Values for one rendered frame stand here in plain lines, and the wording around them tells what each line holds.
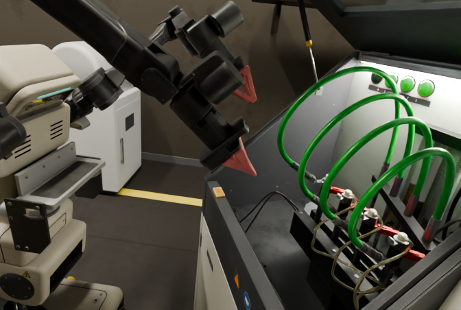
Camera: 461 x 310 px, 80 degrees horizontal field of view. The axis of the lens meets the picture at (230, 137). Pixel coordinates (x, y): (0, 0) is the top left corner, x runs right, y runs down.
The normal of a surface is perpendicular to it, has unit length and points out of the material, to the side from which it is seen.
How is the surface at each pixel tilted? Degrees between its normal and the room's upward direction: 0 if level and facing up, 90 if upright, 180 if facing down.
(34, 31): 90
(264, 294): 0
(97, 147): 90
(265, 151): 90
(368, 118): 90
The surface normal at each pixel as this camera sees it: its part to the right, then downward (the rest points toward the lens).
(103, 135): -0.09, 0.35
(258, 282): 0.11, -0.93
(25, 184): 0.99, 0.13
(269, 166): 0.31, 0.37
